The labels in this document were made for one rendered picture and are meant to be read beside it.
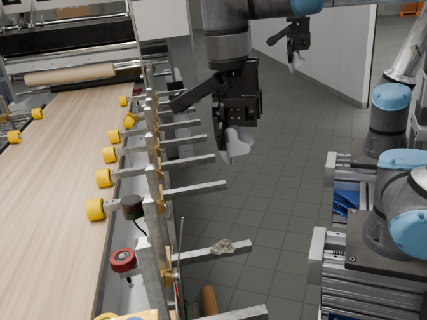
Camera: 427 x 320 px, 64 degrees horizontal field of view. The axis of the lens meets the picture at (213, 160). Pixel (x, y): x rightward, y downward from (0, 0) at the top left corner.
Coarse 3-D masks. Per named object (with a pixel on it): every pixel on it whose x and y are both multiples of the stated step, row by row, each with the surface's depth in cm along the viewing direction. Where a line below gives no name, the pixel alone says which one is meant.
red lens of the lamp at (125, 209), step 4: (140, 196) 96; (140, 200) 95; (120, 204) 94; (136, 204) 93; (140, 204) 95; (124, 208) 93; (128, 208) 93; (132, 208) 93; (136, 208) 94; (140, 208) 95; (128, 212) 94; (132, 212) 94
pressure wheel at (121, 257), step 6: (114, 252) 110; (120, 252) 110; (126, 252) 109; (132, 252) 109; (114, 258) 107; (120, 258) 107; (126, 258) 106; (132, 258) 106; (114, 264) 105; (120, 264) 104; (126, 264) 105; (132, 264) 106; (114, 270) 106; (120, 270) 105; (126, 270) 106
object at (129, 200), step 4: (128, 196) 97; (132, 196) 97; (136, 196) 96; (124, 200) 95; (128, 200) 95; (132, 200) 95; (136, 200) 95; (124, 204) 93; (128, 204) 93; (132, 204) 93; (124, 212) 95; (144, 216) 96; (144, 220) 97; (136, 224) 99; (140, 228) 100; (144, 232) 100
